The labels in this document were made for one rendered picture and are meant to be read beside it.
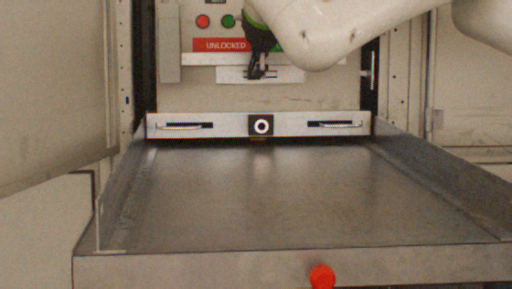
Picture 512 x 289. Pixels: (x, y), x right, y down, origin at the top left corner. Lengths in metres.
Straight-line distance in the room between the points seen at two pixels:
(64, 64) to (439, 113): 0.86
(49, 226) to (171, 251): 0.75
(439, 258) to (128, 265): 0.40
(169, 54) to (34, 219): 0.49
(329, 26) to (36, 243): 0.87
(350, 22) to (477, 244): 0.41
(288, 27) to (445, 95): 0.61
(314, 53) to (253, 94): 0.50
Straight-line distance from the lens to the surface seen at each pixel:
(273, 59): 1.46
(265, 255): 0.82
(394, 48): 1.52
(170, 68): 1.38
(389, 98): 1.52
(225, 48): 1.49
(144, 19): 2.23
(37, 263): 1.57
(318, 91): 1.52
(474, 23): 1.36
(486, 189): 1.00
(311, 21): 1.03
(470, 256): 0.89
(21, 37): 1.21
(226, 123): 1.49
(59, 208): 1.51
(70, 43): 1.34
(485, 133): 1.60
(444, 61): 1.54
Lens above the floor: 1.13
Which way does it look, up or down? 7 degrees down
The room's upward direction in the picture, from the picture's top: straight up
